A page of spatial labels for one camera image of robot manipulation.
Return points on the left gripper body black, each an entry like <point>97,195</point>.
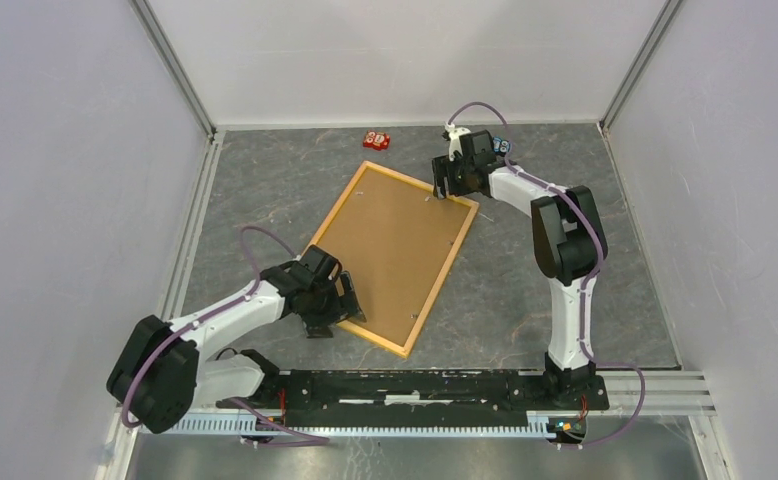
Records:
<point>324,305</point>

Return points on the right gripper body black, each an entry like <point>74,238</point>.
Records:
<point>459,170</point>

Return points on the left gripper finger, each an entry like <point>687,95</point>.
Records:
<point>319,328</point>
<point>349,300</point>

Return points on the brown cardboard backing board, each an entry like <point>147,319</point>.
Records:
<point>396,252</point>

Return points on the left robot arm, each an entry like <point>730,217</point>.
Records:
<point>167,368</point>

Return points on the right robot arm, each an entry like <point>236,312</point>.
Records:
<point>568,242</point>

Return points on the black blue toy block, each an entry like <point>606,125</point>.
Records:
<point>501,147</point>

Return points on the red toy block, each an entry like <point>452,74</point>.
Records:
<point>376,140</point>

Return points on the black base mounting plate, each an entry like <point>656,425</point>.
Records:
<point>411,398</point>

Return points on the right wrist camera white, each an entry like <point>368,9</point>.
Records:
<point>453,134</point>

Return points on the aluminium rail base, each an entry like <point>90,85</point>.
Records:
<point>631,397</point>

